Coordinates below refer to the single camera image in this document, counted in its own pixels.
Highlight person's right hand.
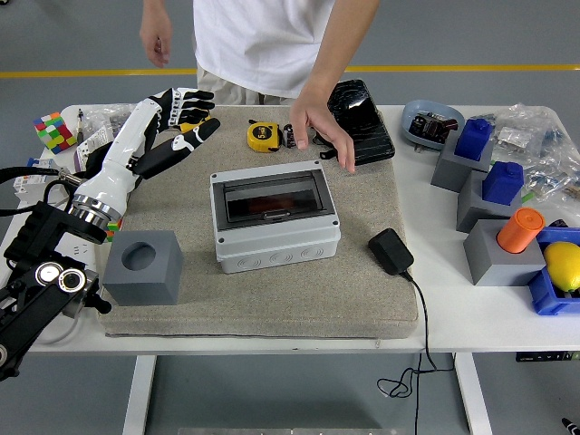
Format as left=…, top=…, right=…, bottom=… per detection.
left=139, top=15, right=174, bottom=69

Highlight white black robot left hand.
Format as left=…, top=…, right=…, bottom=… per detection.
left=74, top=87, right=222, bottom=218

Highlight person's left hand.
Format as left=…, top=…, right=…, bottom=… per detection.
left=288, top=95, right=357, bottom=174

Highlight smoky transparent box lid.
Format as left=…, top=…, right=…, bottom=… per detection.
left=216, top=170, right=330, bottom=226

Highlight grey plastic junction box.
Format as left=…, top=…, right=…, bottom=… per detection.
left=209, top=159, right=342, bottom=275

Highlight black cloth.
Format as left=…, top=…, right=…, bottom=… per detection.
left=83, top=140, right=137, bottom=182

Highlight white printed packet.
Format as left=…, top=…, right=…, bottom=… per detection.
left=73, top=124, right=114, bottom=172

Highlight clear bag of screws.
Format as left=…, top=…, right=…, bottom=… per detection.
left=83, top=102, right=137, bottom=137

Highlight glossy black case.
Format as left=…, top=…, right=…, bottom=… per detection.
left=326, top=79, right=396, bottom=166

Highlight yellow tape measure chrome face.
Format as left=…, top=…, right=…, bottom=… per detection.
left=246, top=121, right=285, bottom=153

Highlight colourful puzzle cube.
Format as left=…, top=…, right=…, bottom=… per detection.
left=33, top=111, right=78, bottom=155
left=106, top=217, right=125, bottom=245

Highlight black table control panel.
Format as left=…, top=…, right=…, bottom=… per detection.
left=515, top=351, right=580, bottom=363

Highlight white circuit breaker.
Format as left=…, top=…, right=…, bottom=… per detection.
left=12, top=156, right=60, bottom=200

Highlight person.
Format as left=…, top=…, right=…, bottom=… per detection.
left=139, top=0, right=382, bottom=174

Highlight white power strip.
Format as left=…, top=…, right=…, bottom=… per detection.
left=53, top=229, right=100, bottom=273

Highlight blue-grey bowl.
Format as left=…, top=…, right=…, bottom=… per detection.
left=401, top=99, right=467, bottom=153

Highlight white table leg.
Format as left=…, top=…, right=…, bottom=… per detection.
left=121, top=354, right=158, bottom=435
left=454, top=353, right=493, bottom=435

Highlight grey block with round hole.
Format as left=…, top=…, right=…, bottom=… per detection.
left=102, top=229, right=185, bottom=306

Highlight blue plastic bin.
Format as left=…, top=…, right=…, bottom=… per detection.
left=527, top=226, right=580, bottom=316

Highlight grey holder block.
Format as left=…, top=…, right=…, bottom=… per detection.
left=430, top=130, right=496, bottom=195
left=456, top=169, right=527, bottom=235
left=462, top=218, right=547, bottom=287

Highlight black power adapter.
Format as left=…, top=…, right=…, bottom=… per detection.
left=367, top=227, right=416, bottom=276

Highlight blue block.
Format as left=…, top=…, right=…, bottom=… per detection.
left=454, top=118, right=495, bottom=162
left=481, top=160, right=526, bottom=208

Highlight yellow lemon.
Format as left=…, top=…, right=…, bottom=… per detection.
left=543, top=241, right=580, bottom=294

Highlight grey-brown mat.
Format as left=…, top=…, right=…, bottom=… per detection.
left=97, top=104, right=421, bottom=340

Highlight clear bag of white parts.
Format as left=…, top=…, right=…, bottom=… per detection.
left=491, top=124, right=534, bottom=153

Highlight clear bags of small parts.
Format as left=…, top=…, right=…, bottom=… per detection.
left=473, top=102, right=580, bottom=205

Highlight black adapter cord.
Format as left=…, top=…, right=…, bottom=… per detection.
left=377, top=269, right=457, bottom=435

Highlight white power strip cable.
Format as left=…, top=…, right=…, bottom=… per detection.
left=38, top=314, right=83, bottom=344

